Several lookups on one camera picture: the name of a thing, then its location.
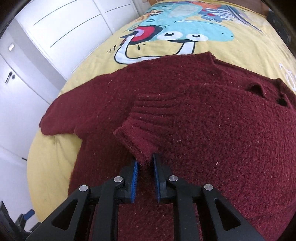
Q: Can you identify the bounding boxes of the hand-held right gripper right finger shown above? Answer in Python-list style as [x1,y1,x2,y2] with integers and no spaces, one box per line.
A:
[152,153,264,241]

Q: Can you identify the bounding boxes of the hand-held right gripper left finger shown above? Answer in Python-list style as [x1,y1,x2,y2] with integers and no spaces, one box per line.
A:
[25,159,139,241]

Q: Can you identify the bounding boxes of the maroon knitted sweater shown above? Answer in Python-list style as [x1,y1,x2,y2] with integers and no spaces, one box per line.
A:
[39,52,296,241]

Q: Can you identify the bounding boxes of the dark equipment with blue part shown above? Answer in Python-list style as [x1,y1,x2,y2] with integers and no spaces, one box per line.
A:
[0,200,42,233]

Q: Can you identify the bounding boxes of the yellow printed blanket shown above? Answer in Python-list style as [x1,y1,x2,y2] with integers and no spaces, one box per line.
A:
[26,0,296,224]

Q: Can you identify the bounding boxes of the white door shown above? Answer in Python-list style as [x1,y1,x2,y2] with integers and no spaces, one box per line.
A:
[0,30,68,151]

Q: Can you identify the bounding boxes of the white wardrobe doors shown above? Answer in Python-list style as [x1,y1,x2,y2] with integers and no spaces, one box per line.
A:
[16,0,153,80]

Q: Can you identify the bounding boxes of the dark bedside object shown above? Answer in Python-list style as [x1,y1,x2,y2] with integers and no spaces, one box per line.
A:
[266,6,296,57]

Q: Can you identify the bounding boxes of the brown wooden headboard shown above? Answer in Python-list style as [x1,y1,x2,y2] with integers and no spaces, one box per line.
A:
[251,0,272,15]

